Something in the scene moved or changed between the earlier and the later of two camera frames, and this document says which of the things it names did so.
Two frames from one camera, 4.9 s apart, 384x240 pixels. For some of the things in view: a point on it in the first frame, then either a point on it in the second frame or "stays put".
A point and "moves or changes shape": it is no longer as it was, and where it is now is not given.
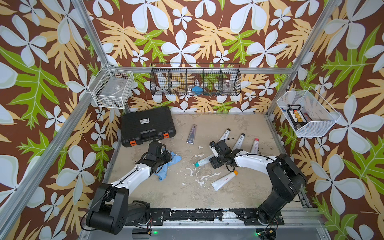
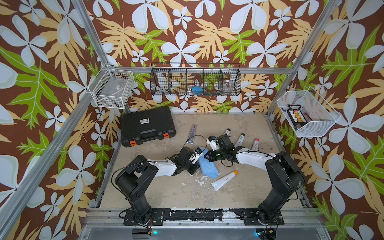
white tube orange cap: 217,184 stays put
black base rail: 251,216 stays put
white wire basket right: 307,114 stays put
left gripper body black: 164,158 to 188,165
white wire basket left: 112,88 stays put
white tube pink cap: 255,148 stays put
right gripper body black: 217,161 to 218,154
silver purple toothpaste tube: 191,136 stays put
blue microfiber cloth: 162,171 moves or changes shape
